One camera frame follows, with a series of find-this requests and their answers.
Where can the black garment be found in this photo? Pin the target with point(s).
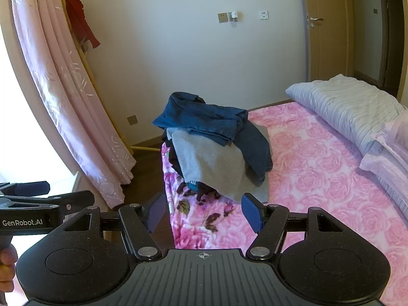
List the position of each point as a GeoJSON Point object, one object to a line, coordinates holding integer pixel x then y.
{"type": "Point", "coordinates": [174, 162]}

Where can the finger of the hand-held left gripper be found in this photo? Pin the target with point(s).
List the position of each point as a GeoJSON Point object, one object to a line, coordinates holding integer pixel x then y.
{"type": "Point", "coordinates": [76, 199]}
{"type": "Point", "coordinates": [28, 188]}

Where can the person's left hand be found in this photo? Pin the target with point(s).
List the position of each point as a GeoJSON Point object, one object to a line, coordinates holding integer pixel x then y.
{"type": "Point", "coordinates": [7, 269]}

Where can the brown wall outlet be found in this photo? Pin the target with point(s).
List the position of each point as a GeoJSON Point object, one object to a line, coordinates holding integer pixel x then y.
{"type": "Point", "coordinates": [132, 120]}

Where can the pink patterned curtain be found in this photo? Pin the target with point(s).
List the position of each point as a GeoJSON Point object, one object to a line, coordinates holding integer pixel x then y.
{"type": "Point", "coordinates": [63, 86]}

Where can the teal striped garment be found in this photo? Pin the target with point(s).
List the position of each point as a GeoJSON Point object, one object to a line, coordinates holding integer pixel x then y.
{"type": "Point", "coordinates": [195, 186]}

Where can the grey striped pillow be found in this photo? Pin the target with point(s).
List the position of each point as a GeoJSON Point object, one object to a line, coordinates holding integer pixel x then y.
{"type": "Point", "coordinates": [344, 108]}

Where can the dark blue jeans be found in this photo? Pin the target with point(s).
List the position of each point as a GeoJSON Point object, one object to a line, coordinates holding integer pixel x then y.
{"type": "Point", "coordinates": [255, 153]}

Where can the brown wall switch plate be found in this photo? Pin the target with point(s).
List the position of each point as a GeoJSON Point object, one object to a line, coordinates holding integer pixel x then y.
{"type": "Point", "coordinates": [222, 18]}

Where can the light wooden door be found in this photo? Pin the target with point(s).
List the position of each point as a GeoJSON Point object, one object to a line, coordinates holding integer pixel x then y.
{"type": "Point", "coordinates": [331, 38]}

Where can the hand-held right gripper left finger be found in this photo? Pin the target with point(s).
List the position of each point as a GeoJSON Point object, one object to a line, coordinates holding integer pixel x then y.
{"type": "Point", "coordinates": [156, 212]}

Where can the grey sweatshirt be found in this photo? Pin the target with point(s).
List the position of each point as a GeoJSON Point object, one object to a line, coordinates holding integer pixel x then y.
{"type": "Point", "coordinates": [207, 162]}

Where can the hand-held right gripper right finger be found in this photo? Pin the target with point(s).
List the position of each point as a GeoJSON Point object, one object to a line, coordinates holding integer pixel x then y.
{"type": "Point", "coordinates": [251, 212]}

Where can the red garment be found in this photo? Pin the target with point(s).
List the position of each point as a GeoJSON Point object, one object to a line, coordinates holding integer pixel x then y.
{"type": "Point", "coordinates": [78, 19]}

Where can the pink floral bedsheet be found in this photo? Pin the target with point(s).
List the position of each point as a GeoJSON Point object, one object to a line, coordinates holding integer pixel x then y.
{"type": "Point", "coordinates": [318, 172]}

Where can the white wall switch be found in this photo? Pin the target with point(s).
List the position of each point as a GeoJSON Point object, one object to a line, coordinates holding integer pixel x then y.
{"type": "Point", "coordinates": [263, 15]}

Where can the pink striped pillow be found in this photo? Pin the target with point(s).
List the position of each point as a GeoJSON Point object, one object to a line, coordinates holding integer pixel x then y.
{"type": "Point", "coordinates": [392, 165]}

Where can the dark wooden door frame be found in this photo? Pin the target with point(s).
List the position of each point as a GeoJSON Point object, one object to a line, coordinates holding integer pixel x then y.
{"type": "Point", "coordinates": [390, 38]}

